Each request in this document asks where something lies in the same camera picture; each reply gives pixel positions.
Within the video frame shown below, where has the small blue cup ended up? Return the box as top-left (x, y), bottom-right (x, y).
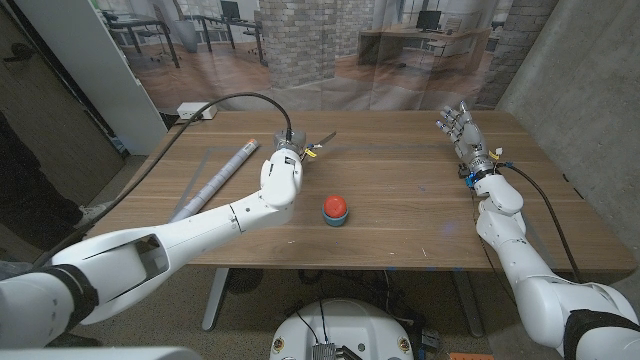
top-left (321, 207), bottom-right (350, 228)

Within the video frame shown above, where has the printed office backdrop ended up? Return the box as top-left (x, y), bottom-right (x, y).
top-left (94, 0), bottom-right (559, 112)

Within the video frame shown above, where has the black door handle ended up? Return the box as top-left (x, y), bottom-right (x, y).
top-left (2, 42), bottom-right (37, 64)

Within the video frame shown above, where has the long grey cup stack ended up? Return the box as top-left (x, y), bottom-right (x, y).
top-left (169, 138), bottom-right (260, 224)

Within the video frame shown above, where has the white robot torso base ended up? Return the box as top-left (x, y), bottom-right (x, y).
top-left (269, 298), bottom-right (415, 360)

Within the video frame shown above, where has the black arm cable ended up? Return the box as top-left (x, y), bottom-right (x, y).
top-left (32, 92), bottom-right (294, 269)
top-left (499, 162), bottom-right (584, 284)

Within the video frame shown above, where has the red ball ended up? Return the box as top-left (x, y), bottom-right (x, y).
top-left (323, 194), bottom-right (348, 218)

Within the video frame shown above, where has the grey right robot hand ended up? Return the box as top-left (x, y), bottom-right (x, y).
top-left (434, 101), bottom-right (503, 179)

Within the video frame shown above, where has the black round floor fan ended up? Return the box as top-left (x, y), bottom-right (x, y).
top-left (224, 268), bottom-right (265, 295)

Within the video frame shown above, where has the red-handled table knife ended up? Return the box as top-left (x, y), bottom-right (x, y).
top-left (304, 131), bottom-right (338, 151)

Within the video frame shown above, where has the white power outlet box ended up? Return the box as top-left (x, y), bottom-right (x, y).
top-left (176, 101), bottom-right (219, 121)

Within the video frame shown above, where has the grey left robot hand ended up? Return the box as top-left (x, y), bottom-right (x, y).
top-left (272, 129), bottom-right (321, 161)

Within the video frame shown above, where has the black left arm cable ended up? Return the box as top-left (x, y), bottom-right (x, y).
top-left (32, 92), bottom-right (294, 269)

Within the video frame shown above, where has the white upright panel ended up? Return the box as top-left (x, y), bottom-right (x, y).
top-left (14, 0), bottom-right (169, 156)

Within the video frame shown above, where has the grey table leg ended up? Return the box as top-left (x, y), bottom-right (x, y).
top-left (452, 269), bottom-right (485, 339)
top-left (201, 267), bottom-right (230, 332)

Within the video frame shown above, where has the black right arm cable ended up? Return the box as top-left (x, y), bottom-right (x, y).
top-left (499, 162), bottom-right (584, 284)

